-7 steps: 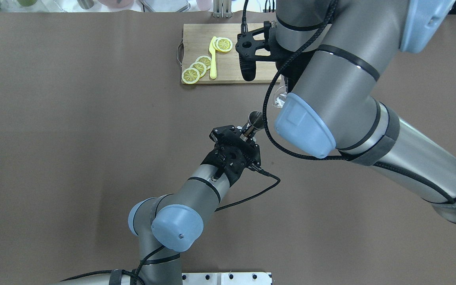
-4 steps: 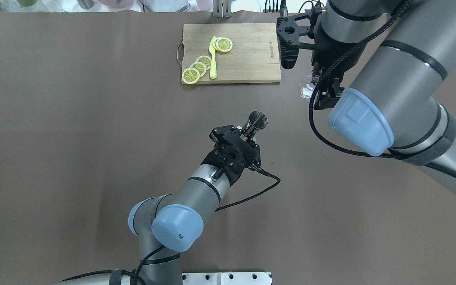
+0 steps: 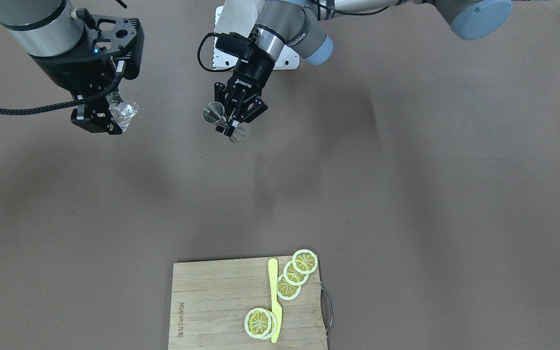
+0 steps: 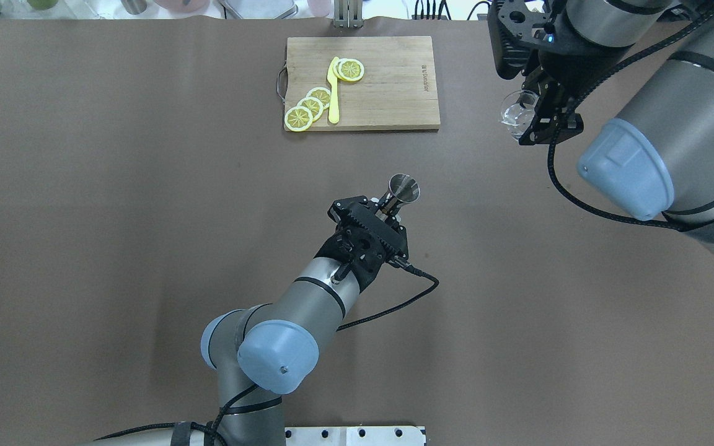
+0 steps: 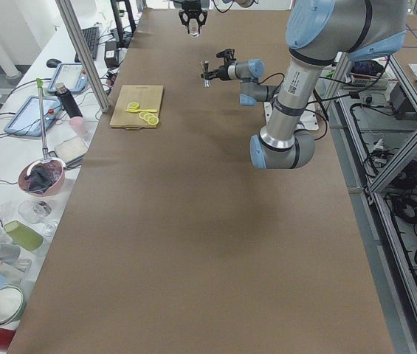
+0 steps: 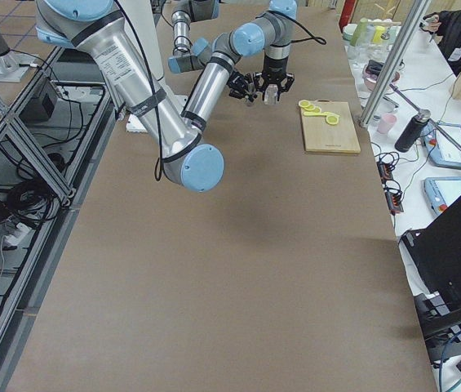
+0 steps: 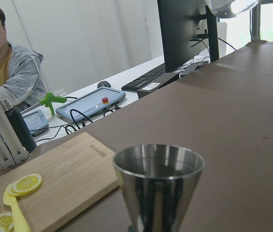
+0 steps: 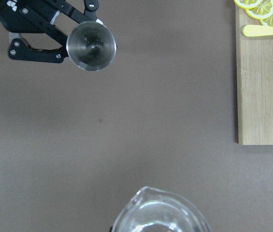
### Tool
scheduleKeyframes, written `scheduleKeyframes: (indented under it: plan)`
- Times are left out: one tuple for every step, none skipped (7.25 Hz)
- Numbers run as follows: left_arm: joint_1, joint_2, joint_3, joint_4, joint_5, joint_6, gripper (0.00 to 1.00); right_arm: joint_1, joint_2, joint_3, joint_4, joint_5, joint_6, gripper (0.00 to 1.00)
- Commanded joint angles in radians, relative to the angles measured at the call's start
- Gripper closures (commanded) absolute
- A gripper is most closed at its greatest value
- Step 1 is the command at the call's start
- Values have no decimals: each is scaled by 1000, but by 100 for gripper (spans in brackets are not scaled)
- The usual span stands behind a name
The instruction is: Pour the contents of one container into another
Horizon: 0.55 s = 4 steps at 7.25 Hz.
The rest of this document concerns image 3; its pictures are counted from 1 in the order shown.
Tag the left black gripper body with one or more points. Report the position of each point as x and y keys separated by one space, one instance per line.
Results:
x=254 y=69

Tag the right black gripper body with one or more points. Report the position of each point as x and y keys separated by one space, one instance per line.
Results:
x=68 y=73

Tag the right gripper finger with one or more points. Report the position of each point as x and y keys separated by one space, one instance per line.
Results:
x=95 y=117
x=120 y=70

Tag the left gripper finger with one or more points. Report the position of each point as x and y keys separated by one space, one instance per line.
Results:
x=221 y=95
x=246 y=110

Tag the steel double jigger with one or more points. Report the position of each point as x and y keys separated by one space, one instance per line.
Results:
x=215 y=113

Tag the clear glass measuring cup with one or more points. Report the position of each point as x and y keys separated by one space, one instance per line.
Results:
x=122 y=108

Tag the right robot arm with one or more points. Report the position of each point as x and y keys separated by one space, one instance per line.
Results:
x=16 y=17

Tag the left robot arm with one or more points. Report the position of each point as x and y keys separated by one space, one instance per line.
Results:
x=255 y=32

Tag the yellow plastic knife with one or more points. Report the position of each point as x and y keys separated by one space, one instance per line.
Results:
x=276 y=308

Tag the lemon slice middle of row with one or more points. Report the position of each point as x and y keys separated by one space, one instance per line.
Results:
x=292 y=276

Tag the bamboo cutting board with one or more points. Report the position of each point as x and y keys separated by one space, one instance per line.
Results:
x=210 y=301

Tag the lemon slice near knife handle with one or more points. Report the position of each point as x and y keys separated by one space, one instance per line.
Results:
x=286 y=291

